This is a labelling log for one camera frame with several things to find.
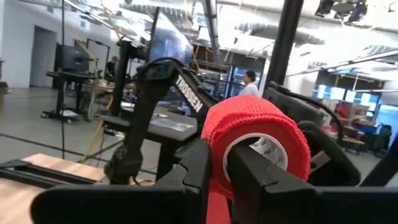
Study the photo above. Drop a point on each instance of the person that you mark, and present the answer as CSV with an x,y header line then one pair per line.
x,y
249,84
111,68

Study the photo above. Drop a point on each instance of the black rolling stand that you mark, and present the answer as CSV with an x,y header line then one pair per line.
x,y
63,93

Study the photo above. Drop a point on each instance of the red bandage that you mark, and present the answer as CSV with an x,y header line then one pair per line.
x,y
248,121

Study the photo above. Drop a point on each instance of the dark computer desk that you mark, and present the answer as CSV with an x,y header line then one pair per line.
x,y
174,127

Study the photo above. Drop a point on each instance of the large tilted monitor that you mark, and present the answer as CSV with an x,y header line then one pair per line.
x,y
171,43

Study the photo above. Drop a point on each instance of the black aluminium table frame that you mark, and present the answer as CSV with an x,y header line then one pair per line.
x,y
284,40

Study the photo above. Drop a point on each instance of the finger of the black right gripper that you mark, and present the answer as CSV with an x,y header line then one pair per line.
x,y
332,158

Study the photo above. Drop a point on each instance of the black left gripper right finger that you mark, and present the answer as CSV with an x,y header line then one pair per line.
x,y
295,205

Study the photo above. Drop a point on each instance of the dark monitor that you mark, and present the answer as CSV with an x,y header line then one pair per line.
x,y
71,59

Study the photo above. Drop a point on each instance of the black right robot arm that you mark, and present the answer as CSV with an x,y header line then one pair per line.
x,y
149,102

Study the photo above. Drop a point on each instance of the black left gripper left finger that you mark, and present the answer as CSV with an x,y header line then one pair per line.
x,y
124,205

